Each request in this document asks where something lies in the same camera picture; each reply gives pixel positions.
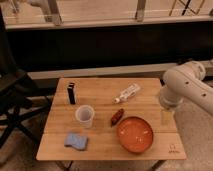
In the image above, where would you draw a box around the blue sponge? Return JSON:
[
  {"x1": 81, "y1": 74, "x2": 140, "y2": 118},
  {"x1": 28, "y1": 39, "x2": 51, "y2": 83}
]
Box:
[{"x1": 64, "y1": 133, "x2": 88, "y2": 150}]

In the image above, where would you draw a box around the dark red brown object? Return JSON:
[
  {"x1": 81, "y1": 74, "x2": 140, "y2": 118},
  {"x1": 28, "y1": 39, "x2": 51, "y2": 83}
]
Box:
[{"x1": 111, "y1": 109, "x2": 124, "y2": 126}]

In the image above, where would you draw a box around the clear plastic bottle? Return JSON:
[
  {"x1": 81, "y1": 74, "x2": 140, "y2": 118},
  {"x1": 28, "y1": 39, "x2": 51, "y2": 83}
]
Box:
[{"x1": 114, "y1": 83, "x2": 141, "y2": 104}]

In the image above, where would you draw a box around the orange ceramic bowl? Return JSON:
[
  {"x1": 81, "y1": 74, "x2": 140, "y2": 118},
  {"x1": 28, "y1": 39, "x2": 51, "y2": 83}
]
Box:
[{"x1": 117, "y1": 117, "x2": 154, "y2": 153}]

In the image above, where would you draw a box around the wooden folding table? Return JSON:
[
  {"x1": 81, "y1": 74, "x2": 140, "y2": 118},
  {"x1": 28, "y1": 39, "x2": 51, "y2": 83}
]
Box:
[{"x1": 36, "y1": 78, "x2": 186, "y2": 161}]

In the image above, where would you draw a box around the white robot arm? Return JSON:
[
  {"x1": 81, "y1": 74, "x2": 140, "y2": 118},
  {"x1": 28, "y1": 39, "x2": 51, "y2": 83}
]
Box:
[{"x1": 158, "y1": 61, "x2": 213, "y2": 117}]

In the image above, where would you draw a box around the black rectangular box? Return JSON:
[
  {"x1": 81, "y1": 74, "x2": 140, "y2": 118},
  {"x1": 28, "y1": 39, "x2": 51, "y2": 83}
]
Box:
[{"x1": 67, "y1": 83, "x2": 76, "y2": 104}]

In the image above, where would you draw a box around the black folding chair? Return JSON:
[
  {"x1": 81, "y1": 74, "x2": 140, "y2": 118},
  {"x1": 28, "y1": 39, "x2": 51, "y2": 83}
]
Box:
[{"x1": 0, "y1": 8, "x2": 51, "y2": 148}]

